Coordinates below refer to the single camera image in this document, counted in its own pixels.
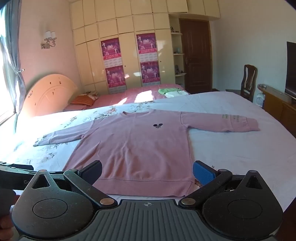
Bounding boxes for orange striped pillow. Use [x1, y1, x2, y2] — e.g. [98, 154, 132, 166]
[70, 95, 99, 106]

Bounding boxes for black television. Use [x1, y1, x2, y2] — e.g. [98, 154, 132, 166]
[285, 41, 296, 100]

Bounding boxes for cream wooden headboard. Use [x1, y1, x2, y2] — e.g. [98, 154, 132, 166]
[20, 74, 78, 117]

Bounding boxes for wooden cabinet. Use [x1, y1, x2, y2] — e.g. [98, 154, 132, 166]
[258, 84, 296, 127]

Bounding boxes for pink bed sheet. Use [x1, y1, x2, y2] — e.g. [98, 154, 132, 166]
[62, 83, 185, 112]

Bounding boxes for cream corner shelf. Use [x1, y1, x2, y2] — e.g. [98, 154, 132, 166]
[170, 16, 188, 89]

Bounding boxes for person's left hand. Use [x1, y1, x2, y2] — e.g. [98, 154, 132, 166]
[0, 188, 21, 240]

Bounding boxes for green folded cloth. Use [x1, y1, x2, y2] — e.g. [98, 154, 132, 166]
[158, 88, 183, 94]

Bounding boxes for pink sweater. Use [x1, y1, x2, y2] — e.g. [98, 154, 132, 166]
[33, 109, 260, 198]

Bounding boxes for dark wooden door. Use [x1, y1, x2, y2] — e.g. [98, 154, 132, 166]
[179, 19, 213, 93]

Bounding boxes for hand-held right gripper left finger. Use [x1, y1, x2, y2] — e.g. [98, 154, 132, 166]
[30, 160, 118, 208]

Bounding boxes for grey curtain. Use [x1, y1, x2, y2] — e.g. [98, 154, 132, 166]
[0, 0, 27, 133]

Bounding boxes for wall lamp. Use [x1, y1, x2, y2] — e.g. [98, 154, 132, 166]
[41, 31, 57, 49]

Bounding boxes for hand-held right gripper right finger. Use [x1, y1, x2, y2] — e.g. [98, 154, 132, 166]
[179, 160, 264, 207]

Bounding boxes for cream wardrobe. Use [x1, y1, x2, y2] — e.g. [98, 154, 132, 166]
[69, 0, 221, 94]

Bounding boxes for white folded cloth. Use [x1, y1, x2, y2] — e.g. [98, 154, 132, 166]
[165, 91, 189, 97]

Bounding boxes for dark wooden chair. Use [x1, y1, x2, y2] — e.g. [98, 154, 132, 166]
[225, 64, 258, 103]

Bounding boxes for white floral bed sheet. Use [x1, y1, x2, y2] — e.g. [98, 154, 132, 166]
[0, 91, 296, 210]

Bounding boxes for purple wall poster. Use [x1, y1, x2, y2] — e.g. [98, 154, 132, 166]
[140, 61, 161, 84]
[105, 65, 126, 89]
[100, 38, 122, 61]
[136, 33, 158, 62]

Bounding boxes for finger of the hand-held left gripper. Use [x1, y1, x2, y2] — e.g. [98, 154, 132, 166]
[0, 161, 33, 172]

